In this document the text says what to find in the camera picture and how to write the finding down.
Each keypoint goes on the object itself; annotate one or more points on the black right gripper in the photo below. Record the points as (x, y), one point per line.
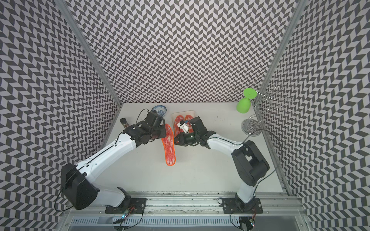
(181, 140)

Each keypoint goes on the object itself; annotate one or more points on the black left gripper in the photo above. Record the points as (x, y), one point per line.
(163, 134)

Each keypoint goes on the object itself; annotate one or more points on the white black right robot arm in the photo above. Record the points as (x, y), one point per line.
(250, 163)

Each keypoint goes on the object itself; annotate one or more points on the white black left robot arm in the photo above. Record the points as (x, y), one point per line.
(78, 181)

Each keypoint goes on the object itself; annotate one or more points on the white rectangular storage tray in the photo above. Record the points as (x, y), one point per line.
(176, 117)

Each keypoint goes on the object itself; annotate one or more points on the blue white porcelain bowl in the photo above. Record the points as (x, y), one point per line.
(160, 110)

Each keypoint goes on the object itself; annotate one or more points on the small brown spice jar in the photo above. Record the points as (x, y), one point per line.
(124, 123)

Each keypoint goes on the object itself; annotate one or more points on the green plastic wine glass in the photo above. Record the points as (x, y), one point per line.
(244, 104)

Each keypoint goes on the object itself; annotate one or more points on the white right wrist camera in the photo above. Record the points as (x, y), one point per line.
(182, 125)

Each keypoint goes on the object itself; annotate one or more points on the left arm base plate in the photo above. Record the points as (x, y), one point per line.
(137, 204)

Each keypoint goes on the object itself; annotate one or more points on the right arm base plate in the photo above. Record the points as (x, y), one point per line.
(236, 205)

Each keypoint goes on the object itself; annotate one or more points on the chrome wire glass rack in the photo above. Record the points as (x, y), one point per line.
(264, 102)

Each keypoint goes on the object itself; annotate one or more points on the aluminium front rail frame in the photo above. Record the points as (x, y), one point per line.
(191, 212)

